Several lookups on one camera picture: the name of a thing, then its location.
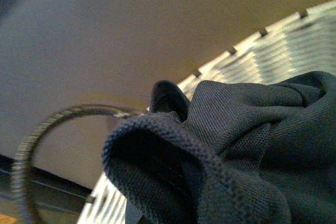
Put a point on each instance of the dark navy knit garment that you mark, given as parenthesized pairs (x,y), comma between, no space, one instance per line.
(234,153)

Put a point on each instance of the white woven laundry basket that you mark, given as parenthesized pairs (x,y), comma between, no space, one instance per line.
(302,42)

